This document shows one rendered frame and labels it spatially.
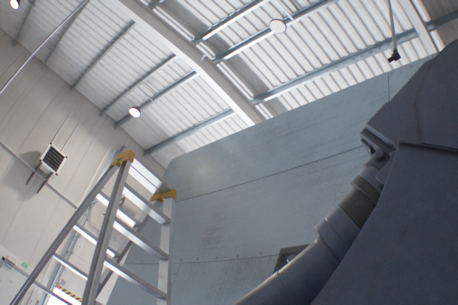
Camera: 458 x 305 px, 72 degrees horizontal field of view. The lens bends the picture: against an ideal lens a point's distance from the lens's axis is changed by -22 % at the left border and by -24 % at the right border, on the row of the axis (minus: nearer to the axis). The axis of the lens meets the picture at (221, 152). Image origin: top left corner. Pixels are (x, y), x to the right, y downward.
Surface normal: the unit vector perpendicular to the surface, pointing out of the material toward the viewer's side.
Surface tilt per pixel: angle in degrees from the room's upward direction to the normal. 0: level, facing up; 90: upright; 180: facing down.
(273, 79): 177
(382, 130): 90
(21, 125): 90
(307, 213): 90
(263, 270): 90
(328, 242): 100
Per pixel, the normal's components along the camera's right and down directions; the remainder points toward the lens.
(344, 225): -0.59, -0.55
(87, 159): 0.67, -0.25
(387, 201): -0.53, -0.73
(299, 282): -0.46, -0.39
